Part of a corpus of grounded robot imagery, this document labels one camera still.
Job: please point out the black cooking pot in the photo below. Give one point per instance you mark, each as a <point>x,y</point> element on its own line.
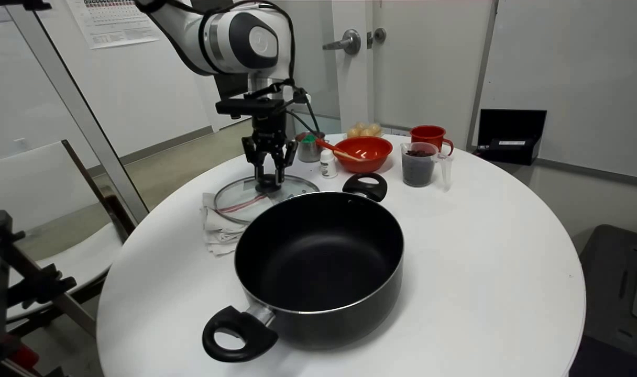
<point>318,262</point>

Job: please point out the dark grey bin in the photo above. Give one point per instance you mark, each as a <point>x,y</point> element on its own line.
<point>614,298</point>

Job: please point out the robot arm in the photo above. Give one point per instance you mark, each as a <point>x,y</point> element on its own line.
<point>229,39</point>

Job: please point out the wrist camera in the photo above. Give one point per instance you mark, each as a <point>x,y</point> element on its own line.
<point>248,106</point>

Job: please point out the white chair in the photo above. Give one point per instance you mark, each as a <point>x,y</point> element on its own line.
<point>62,220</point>

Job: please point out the glass pot lid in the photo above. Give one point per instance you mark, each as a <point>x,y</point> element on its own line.
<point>266,192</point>

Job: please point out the metal cup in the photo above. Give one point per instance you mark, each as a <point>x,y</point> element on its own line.
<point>309,149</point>

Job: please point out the red mug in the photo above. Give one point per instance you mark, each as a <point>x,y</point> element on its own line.
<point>430,137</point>

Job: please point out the container of yellow balls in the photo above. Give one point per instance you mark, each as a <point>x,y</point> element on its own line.
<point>364,130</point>

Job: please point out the white cloth with red stripe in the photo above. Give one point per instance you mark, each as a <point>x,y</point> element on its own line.
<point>220,230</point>

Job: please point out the orange bowl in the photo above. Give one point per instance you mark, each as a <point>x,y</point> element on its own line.
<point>368,154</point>

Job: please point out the wooden spoon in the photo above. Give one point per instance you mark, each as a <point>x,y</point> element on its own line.
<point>337,151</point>

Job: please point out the door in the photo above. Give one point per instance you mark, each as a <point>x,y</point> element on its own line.
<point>410,65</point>

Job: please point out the clear measuring cup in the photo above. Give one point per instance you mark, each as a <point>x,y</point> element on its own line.
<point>417,166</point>

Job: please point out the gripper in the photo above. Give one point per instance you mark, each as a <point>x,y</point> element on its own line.
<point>268,129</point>

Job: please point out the wall calendar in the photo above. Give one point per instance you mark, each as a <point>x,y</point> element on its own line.
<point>114,21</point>

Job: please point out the black open case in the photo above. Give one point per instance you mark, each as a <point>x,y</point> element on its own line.
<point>509,136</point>

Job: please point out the small white bottle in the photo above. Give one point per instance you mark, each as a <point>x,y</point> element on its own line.
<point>328,164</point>

